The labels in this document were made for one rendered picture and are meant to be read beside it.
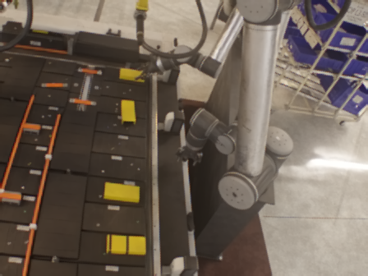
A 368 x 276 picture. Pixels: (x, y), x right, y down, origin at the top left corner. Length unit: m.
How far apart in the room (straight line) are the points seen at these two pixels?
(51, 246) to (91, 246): 0.17
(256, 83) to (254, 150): 0.32
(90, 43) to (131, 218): 1.21
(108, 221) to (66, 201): 0.21
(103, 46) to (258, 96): 1.24
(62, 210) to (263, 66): 1.03
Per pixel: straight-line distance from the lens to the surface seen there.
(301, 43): 4.09
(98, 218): 1.50
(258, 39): 1.21
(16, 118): 1.86
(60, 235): 1.46
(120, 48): 2.23
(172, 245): 1.64
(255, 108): 1.33
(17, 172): 1.65
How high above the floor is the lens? 2.34
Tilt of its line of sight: 45 degrees down
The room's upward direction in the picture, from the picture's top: 24 degrees clockwise
